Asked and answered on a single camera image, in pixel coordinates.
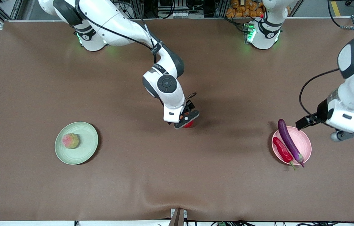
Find pink round plate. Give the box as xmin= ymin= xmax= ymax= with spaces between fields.
xmin=272 ymin=126 xmax=312 ymax=165

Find purple eggplant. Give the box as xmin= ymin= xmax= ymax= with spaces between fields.
xmin=278 ymin=119 xmax=305 ymax=168

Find green and pink peach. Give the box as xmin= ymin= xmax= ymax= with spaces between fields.
xmin=61 ymin=133 xmax=79 ymax=149

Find black background cable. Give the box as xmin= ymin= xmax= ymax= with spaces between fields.
xmin=327 ymin=0 xmax=354 ymax=31

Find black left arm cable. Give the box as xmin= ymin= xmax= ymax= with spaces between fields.
xmin=299 ymin=68 xmax=341 ymax=118

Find metal table edge bracket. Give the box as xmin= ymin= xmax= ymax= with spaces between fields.
xmin=170 ymin=208 xmax=188 ymax=226

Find orange bread pile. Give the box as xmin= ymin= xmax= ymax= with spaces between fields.
xmin=226 ymin=0 xmax=291 ymax=18

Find red chili pepper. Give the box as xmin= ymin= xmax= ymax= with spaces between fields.
xmin=272 ymin=137 xmax=297 ymax=171

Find brown table cloth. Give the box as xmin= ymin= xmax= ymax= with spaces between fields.
xmin=0 ymin=17 xmax=354 ymax=222

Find light green round plate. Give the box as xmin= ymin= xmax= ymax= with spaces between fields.
xmin=55 ymin=122 xmax=99 ymax=165

